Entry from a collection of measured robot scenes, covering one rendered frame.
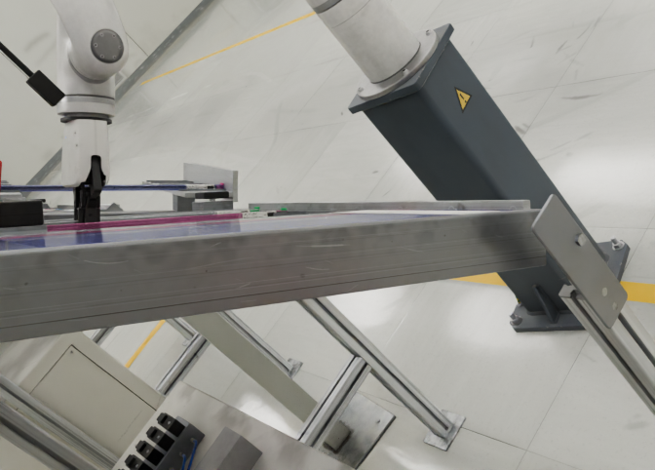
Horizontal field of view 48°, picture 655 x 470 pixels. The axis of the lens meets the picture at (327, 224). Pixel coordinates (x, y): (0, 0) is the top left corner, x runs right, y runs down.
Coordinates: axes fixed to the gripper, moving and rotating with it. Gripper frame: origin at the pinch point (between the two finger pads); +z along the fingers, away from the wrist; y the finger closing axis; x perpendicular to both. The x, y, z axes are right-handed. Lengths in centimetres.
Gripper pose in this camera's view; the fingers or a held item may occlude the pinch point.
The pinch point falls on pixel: (87, 220)
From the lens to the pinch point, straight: 118.9
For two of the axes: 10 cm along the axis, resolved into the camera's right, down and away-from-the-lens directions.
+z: 0.0, 10.0, 0.2
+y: 5.5, 0.2, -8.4
